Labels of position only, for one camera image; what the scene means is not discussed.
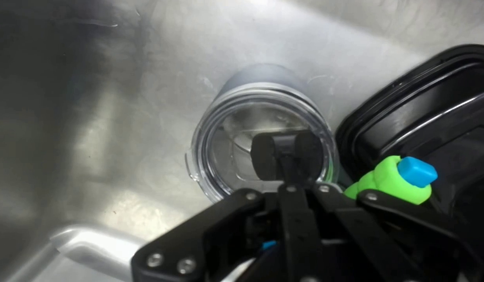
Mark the stainless steel sink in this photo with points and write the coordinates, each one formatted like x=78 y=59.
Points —
x=122 y=131

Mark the black plastic food container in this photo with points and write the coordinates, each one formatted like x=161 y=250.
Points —
x=435 y=110

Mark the clear round tumbler lid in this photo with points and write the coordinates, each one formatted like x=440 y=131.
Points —
x=231 y=126

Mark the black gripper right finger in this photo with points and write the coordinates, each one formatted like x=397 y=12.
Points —
x=367 y=230

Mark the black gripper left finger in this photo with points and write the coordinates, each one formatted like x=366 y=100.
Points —
x=211 y=241

